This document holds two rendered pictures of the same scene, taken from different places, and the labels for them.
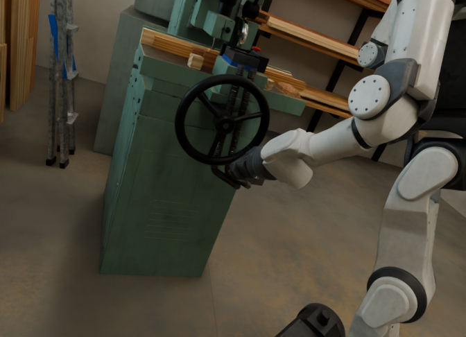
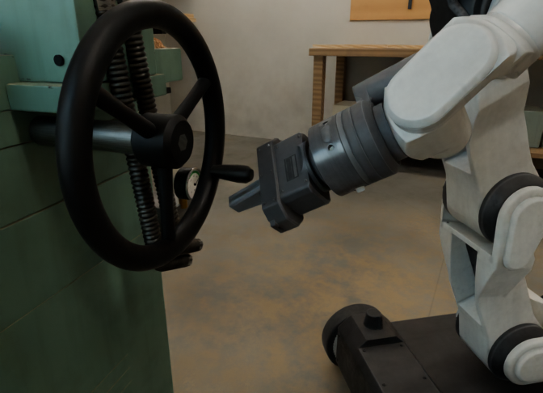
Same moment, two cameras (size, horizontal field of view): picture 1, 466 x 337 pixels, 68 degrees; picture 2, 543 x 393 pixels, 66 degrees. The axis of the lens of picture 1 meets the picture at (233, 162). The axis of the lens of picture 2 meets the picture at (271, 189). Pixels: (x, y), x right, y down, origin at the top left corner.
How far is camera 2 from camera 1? 0.68 m
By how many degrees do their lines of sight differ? 42
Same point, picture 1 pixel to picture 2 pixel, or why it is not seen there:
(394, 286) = (531, 198)
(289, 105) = (164, 65)
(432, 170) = not seen: hidden behind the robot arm
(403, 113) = not seen: outside the picture
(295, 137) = (490, 31)
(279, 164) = (457, 116)
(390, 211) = (486, 110)
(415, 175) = not seen: hidden behind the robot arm
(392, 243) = (489, 153)
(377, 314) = (524, 247)
